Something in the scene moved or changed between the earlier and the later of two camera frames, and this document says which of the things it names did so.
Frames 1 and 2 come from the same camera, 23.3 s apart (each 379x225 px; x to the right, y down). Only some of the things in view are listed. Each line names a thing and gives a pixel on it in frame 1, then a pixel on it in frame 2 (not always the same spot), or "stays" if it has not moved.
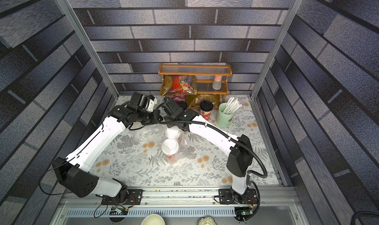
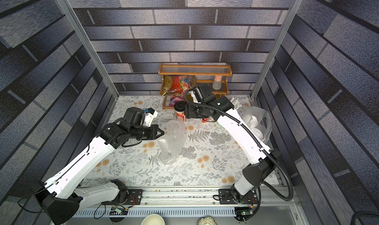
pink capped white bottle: (217, 83) stays
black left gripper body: (152, 117) → (146, 132)
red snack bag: (184, 84) stays
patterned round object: (207, 220) stays
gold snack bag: (167, 84) stays
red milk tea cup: (170, 148) → (257, 133)
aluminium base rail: (89, 202) stays
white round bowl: (153, 219) stays
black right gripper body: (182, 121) → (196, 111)
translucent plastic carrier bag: (171, 141) → (259, 121)
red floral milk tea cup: (172, 133) → (253, 122)
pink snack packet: (179, 97) stays
